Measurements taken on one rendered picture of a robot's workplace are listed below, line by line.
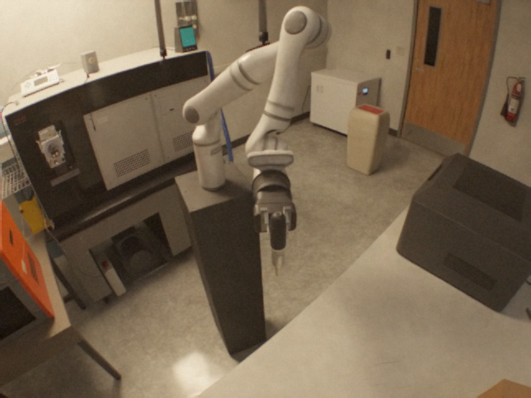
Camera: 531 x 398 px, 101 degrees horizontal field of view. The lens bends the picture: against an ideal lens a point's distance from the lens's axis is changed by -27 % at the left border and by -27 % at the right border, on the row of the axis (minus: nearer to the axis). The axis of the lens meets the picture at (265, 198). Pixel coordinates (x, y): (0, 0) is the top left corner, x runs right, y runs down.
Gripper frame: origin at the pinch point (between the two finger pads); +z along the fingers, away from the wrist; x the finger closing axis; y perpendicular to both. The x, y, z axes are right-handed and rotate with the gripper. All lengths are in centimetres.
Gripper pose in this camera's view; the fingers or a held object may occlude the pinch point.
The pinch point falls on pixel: (278, 238)
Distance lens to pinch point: 46.5
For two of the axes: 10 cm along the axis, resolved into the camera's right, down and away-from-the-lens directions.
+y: 0.3, 8.0, 6.0
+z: 0.5, 6.0, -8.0
